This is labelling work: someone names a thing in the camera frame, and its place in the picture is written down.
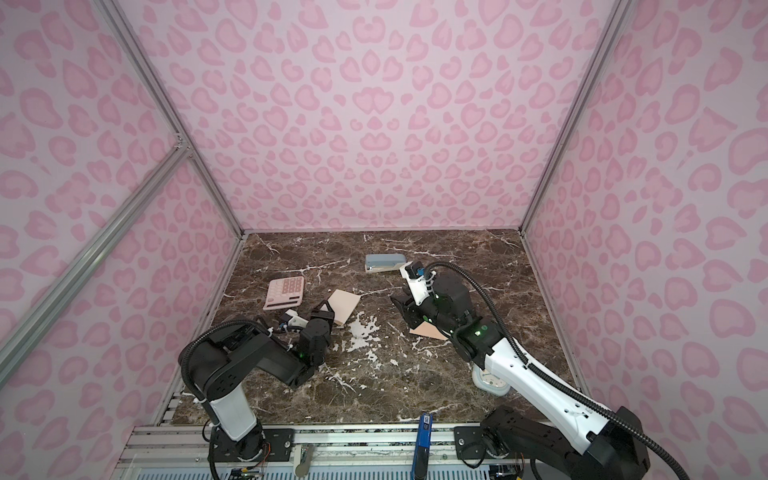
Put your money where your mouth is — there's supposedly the pink calculator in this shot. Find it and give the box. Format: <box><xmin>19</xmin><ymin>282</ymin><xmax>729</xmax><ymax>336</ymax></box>
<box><xmin>263</xmin><ymin>276</ymin><xmax>305</xmax><ymax>311</ymax></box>

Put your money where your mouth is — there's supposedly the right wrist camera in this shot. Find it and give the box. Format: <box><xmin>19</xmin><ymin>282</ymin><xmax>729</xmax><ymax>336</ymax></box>
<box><xmin>399</xmin><ymin>261</ymin><xmax>432</xmax><ymax>306</ymax></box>

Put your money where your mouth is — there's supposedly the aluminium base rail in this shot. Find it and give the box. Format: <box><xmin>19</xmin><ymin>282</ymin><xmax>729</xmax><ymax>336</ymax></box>
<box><xmin>110</xmin><ymin>421</ymin><xmax>637</xmax><ymax>480</ymax></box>

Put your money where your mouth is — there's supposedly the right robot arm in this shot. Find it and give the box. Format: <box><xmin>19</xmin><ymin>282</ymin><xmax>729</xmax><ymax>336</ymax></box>
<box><xmin>390</xmin><ymin>282</ymin><xmax>651</xmax><ymax>479</ymax></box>

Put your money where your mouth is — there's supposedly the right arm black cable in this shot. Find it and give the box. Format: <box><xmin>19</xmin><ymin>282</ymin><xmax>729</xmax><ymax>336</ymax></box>
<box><xmin>422</xmin><ymin>260</ymin><xmax>691</xmax><ymax>480</ymax></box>

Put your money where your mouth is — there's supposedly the beige lined letter paper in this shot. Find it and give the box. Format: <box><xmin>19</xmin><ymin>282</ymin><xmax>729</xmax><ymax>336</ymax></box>
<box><xmin>328</xmin><ymin>290</ymin><xmax>361</xmax><ymax>326</ymax></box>

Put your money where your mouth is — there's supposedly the blue tool on rail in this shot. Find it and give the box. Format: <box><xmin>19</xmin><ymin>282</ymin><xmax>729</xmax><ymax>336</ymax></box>
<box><xmin>411</xmin><ymin>413</ymin><xmax>433</xmax><ymax>480</ymax></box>

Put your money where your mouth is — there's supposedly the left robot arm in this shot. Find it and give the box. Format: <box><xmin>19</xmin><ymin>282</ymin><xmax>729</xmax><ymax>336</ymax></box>
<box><xmin>178</xmin><ymin>301</ymin><xmax>335</xmax><ymax>462</ymax></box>

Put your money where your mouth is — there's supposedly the white alarm clock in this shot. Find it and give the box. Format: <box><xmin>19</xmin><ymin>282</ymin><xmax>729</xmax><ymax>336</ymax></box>
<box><xmin>471</xmin><ymin>365</ymin><xmax>511</xmax><ymax>397</ymax></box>

